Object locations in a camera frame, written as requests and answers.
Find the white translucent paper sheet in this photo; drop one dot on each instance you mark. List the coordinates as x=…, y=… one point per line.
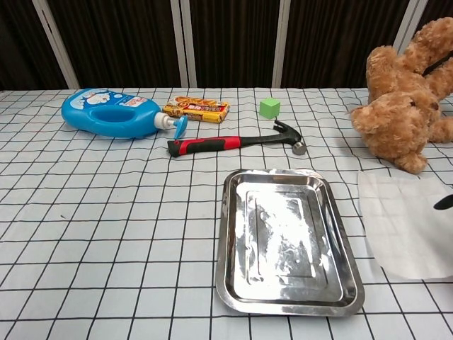
x=400, y=226

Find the stainless steel tray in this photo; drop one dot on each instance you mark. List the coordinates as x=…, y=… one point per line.
x=286, y=233

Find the red black claw hammer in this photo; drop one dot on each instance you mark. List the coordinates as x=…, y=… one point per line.
x=212, y=143

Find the yellow red snack box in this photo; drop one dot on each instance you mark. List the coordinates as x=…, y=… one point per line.
x=198, y=108

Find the green cube block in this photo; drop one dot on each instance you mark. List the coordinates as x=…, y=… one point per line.
x=269, y=108

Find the blue detergent pump bottle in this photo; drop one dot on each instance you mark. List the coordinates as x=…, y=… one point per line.
x=141, y=122

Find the dark brown screen panel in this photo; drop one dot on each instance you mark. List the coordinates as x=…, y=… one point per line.
x=120, y=42
x=336, y=39
x=21, y=46
x=435, y=10
x=233, y=42

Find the white black checkered tablecloth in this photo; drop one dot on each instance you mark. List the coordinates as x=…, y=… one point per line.
x=106, y=230

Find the brown plush teddy bear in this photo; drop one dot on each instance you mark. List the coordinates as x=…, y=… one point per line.
x=400, y=117

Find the white screen frame post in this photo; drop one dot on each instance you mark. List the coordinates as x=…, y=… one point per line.
x=178, y=42
x=405, y=25
x=56, y=44
x=281, y=42
x=189, y=42

